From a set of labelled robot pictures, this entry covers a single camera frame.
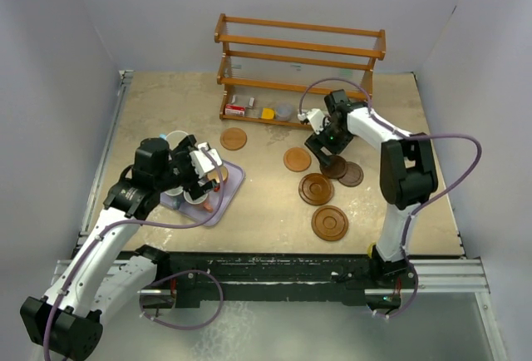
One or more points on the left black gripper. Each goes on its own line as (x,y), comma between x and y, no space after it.
(183,153)

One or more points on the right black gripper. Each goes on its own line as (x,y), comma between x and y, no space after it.
(317,142)

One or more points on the dark walnut coaster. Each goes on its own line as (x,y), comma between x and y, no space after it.
(354,175)
(336,169)

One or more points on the brown ringed wooden saucer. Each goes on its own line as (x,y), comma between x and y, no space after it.
(315,189)

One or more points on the light wooden coaster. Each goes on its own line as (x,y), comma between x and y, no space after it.
(297,159)
(233,139)

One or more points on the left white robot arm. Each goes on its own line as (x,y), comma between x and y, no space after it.
(95,248)

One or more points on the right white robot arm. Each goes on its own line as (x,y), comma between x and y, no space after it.
(407,174)

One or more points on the lavender plastic tray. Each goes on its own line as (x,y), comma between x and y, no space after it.
(231,187)

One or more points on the blue mug near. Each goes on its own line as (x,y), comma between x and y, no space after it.
(173,198)

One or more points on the blue mug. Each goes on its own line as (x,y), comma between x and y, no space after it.
(174,138)
(173,198)

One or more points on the blue mug far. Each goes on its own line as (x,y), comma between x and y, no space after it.
(174,138)

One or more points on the clear tub of rubber bands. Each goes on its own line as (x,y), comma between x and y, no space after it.
(284,112)

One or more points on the yellow grey tape measure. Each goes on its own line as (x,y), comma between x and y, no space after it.
(267,114)

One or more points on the red and white staple box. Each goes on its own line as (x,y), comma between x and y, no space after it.
(234,110)

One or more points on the yellow tape roll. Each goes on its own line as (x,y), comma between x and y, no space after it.
(370,249)

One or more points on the wooden three-tier shelf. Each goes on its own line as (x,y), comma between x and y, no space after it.
(294,58)

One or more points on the black base bar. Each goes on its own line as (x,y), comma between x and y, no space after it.
(272,277)

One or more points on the grey cup with orange handle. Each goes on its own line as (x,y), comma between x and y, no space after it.
(200,203)

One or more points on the copper cup with red handle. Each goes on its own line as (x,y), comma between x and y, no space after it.
(218,175)

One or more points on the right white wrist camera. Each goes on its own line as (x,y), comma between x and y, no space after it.
(315,118)

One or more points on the metal table edge rail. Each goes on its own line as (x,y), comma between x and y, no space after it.
(92,203)

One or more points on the aluminium front frame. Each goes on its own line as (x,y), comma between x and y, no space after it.
(433,276)

